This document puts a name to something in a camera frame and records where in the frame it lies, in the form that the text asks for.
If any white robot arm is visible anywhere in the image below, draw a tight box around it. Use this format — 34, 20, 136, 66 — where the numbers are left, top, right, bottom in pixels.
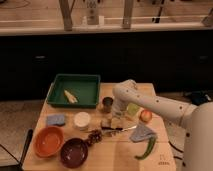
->
112, 80, 213, 171

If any green plastic tray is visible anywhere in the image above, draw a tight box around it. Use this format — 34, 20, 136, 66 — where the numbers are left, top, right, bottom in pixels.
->
46, 74, 100, 108

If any dark metal cup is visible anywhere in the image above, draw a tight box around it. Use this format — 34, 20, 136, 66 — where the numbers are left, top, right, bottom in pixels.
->
102, 97, 113, 113

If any light green cup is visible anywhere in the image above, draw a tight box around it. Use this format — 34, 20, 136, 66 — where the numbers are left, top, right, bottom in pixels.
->
127, 103, 140, 117

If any red yellow apple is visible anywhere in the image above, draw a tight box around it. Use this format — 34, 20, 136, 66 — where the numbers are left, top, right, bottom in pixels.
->
139, 109, 152, 123

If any grey blue cloth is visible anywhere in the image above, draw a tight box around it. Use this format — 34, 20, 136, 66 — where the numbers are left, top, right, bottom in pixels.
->
130, 124, 156, 143

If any dark grape bunch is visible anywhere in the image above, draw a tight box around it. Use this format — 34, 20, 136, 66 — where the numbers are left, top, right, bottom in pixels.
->
85, 130, 102, 146

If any white round container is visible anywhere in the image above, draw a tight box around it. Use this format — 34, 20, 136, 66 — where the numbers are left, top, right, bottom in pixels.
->
73, 112, 91, 130

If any green chili pepper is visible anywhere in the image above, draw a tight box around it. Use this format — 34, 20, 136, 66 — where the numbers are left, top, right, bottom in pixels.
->
135, 137, 157, 160

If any pale corn cob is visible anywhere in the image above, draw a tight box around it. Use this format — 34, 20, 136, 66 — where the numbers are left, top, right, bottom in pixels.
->
64, 90, 78, 103

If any dark maroon bowl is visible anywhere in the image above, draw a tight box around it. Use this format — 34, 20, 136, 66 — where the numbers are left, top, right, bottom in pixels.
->
60, 138, 88, 169

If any blue sponge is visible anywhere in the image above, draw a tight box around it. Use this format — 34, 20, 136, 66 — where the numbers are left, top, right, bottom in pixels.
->
46, 115, 65, 126

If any orange bowl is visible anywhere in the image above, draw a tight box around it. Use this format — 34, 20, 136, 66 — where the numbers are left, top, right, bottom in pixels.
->
33, 126, 64, 158

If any black floor cable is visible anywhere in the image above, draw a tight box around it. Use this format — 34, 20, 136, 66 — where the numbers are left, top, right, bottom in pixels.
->
168, 139, 184, 161

